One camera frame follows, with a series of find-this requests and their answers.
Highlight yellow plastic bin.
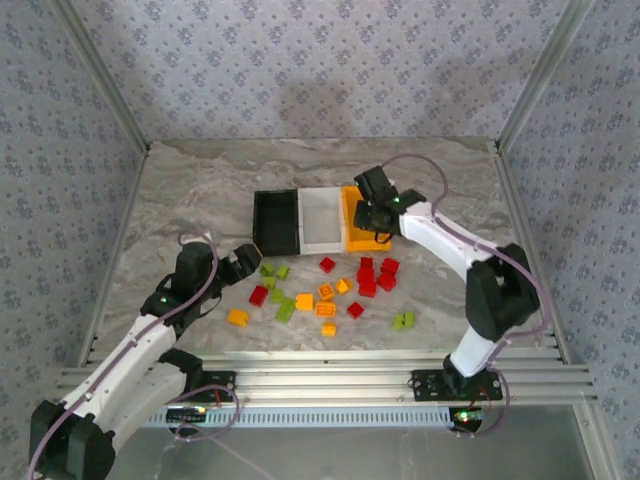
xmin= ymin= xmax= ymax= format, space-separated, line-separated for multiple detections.
xmin=341 ymin=184 xmax=395 ymax=254

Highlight white plastic bin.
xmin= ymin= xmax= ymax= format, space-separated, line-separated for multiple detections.
xmin=298 ymin=186 xmax=349 ymax=255

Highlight black plastic bin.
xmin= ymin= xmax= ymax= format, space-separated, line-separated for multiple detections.
xmin=252 ymin=188 xmax=305 ymax=258

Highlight left electronics board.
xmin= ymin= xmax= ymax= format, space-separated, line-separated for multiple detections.
xmin=166 ymin=407 xmax=209 ymax=426

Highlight electronics board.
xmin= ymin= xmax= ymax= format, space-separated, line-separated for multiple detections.
xmin=449 ymin=407 xmax=489 ymax=434
xmin=166 ymin=407 xmax=209 ymax=426

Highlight wide aluminium front beam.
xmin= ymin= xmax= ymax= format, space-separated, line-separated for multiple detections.
xmin=54 ymin=366 xmax=600 ymax=407

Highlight right electronics board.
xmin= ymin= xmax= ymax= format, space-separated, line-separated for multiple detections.
xmin=449 ymin=407 xmax=489 ymax=434

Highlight grey metal panel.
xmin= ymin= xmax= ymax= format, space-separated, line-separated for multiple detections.
xmin=112 ymin=424 xmax=596 ymax=480

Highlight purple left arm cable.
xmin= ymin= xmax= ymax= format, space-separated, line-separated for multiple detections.
xmin=24 ymin=230 xmax=220 ymax=480

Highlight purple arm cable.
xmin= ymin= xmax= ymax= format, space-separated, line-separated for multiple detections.
xmin=380 ymin=152 xmax=554 ymax=369
xmin=24 ymin=230 xmax=220 ymax=480

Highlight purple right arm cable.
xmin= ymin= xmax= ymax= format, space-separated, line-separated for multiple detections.
xmin=380 ymin=152 xmax=554 ymax=369

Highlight aluminium side rail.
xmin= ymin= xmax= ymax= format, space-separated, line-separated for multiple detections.
xmin=487 ymin=139 xmax=574 ymax=365
xmin=77 ymin=144 xmax=153 ymax=369

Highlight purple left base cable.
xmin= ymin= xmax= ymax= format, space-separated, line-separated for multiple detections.
xmin=169 ymin=383 xmax=242 ymax=443

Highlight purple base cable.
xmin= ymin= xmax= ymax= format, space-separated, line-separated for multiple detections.
xmin=452 ymin=367 xmax=510 ymax=440
xmin=169 ymin=383 xmax=242 ymax=443

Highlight narrow aluminium front rail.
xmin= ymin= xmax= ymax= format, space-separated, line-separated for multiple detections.
xmin=89 ymin=349 xmax=569 ymax=369

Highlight thin pale cable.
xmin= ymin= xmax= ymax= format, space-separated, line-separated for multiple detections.
xmin=172 ymin=430 xmax=275 ymax=480

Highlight grey slotted cable duct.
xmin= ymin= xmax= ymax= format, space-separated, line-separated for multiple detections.
xmin=144 ymin=405 xmax=484 ymax=430

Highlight aluminium frame post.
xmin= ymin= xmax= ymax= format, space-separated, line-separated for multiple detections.
xmin=49 ymin=0 xmax=153 ymax=155
xmin=497 ymin=0 xmax=597 ymax=151

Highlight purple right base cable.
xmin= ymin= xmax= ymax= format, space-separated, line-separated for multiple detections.
xmin=452 ymin=367 xmax=510 ymax=440

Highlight aluminium lower frame rail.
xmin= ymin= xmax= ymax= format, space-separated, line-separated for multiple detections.
xmin=572 ymin=404 xmax=624 ymax=480

